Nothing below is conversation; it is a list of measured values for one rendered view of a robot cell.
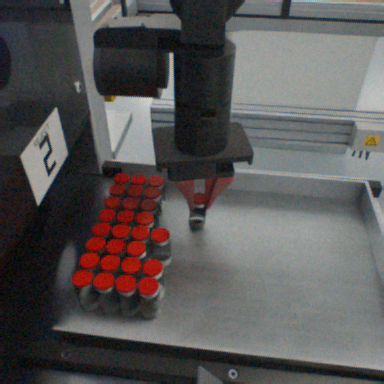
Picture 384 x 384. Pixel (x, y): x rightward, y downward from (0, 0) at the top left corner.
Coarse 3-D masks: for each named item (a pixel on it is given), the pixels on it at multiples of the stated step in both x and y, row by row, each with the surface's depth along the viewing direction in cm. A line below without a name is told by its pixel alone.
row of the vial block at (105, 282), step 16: (144, 176) 50; (128, 192) 48; (128, 208) 46; (128, 224) 45; (112, 240) 42; (128, 240) 44; (112, 256) 41; (112, 272) 40; (96, 288) 38; (112, 288) 38; (112, 304) 40
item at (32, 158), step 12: (48, 120) 38; (48, 132) 38; (60, 132) 41; (36, 144) 36; (60, 144) 41; (24, 156) 34; (36, 156) 36; (60, 156) 42; (24, 168) 34; (36, 168) 36; (36, 180) 36; (48, 180) 39; (36, 192) 37
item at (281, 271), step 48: (240, 192) 55; (288, 192) 54; (336, 192) 53; (192, 240) 48; (240, 240) 48; (288, 240) 48; (336, 240) 48; (192, 288) 43; (240, 288) 43; (288, 288) 43; (336, 288) 43; (96, 336) 36; (144, 336) 39; (192, 336) 39; (240, 336) 39; (288, 336) 39; (336, 336) 39
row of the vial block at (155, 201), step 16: (144, 192) 48; (160, 192) 48; (144, 208) 46; (160, 208) 49; (144, 224) 44; (144, 240) 43; (128, 256) 42; (144, 256) 42; (128, 272) 39; (128, 288) 38; (128, 304) 39
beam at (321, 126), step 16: (160, 112) 140; (240, 112) 136; (256, 112) 136; (272, 112) 136; (288, 112) 136; (304, 112) 136; (320, 112) 136; (336, 112) 136; (352, 112) 136; (368, 112) 136; (256, 128) 140; (272, 128) 140; (288, 128) 138; (304, 128) 137; (320, 128) 136; (336, 128) 135; (352, 128) 135; (304, 144) 141; (320, 144) 140; (336, 144) 140
